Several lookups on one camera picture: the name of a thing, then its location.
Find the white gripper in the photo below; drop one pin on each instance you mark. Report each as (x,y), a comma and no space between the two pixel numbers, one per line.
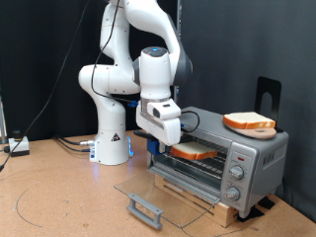
(164,128)

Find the white bread slice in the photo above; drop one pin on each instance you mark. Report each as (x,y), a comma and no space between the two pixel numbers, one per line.
(247,119)
(192,149)

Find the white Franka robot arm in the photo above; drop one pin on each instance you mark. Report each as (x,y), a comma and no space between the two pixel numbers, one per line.
(108,131)

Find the silver oven knob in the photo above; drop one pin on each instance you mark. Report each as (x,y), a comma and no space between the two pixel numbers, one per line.
(232,193)
(236,172)

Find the silver toaster oven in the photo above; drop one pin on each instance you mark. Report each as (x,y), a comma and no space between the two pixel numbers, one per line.
(263,161)

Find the round wooden board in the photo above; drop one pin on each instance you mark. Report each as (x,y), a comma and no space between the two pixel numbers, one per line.
(261,133)

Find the black foam pad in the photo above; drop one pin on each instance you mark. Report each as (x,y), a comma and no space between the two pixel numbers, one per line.
(250,214)
(267,202)

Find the black metal bookend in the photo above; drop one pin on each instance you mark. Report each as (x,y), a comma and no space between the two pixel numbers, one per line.
(275,87)

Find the grey fabric curtain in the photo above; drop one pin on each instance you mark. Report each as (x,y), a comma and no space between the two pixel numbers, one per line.
(247,39)

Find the grey emergency stop box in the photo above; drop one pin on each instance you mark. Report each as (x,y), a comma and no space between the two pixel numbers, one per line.
(19,144)

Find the metal stand leg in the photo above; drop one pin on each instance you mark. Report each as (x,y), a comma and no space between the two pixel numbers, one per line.
(2,121)

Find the black fabric curtain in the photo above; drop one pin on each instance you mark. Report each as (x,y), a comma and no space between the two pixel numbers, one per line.
(26,49)

